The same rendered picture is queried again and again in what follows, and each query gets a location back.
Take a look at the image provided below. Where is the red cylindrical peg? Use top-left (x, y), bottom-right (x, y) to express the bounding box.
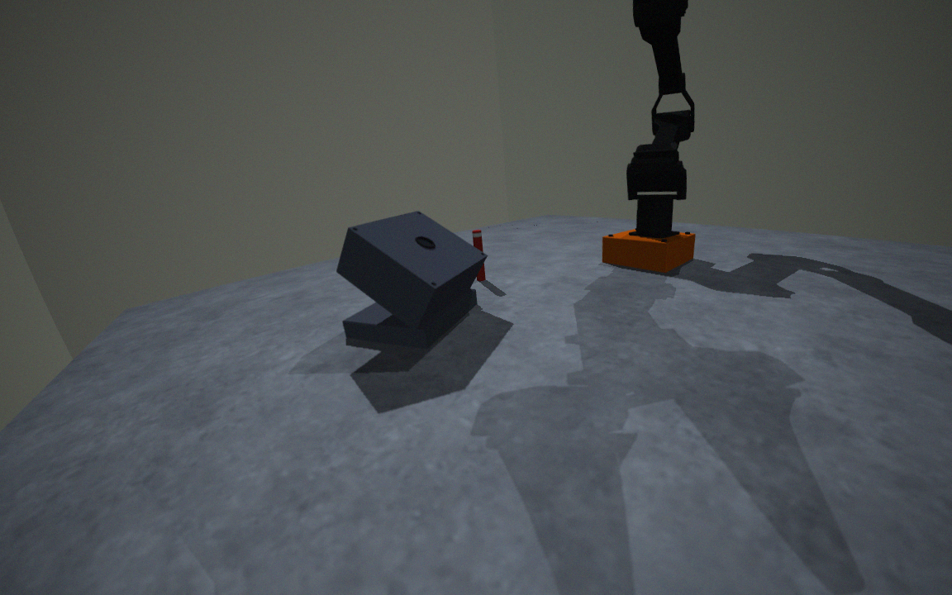
top-left (472, 231), bottom-right (486, 281)

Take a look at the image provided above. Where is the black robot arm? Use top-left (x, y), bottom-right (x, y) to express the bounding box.
top-left (626, 0), bottom-right (695, 238)

